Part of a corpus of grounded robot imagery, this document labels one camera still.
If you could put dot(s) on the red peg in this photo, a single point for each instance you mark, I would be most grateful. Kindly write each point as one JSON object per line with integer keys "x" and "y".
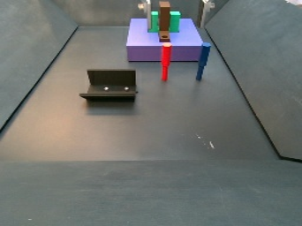
{"x": 166, "y": 57}

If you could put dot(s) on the purple base block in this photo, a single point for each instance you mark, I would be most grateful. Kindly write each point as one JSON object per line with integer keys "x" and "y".
{"x": 145, "y": 47}

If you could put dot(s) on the brown slotted bar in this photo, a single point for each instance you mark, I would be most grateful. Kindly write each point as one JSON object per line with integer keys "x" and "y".
{"x": 163, "y": 21}

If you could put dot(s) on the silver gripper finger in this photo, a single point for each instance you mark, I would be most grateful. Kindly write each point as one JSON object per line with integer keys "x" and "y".
{"x": 206, "y": 6}
{"x": 146, "y": 7}

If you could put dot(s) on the blue peg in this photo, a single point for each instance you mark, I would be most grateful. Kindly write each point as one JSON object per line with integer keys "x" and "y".
{"x": 202, "y": 61}

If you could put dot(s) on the green block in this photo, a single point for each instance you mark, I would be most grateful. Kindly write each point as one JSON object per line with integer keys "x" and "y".
{"x": 174, "y": 22}

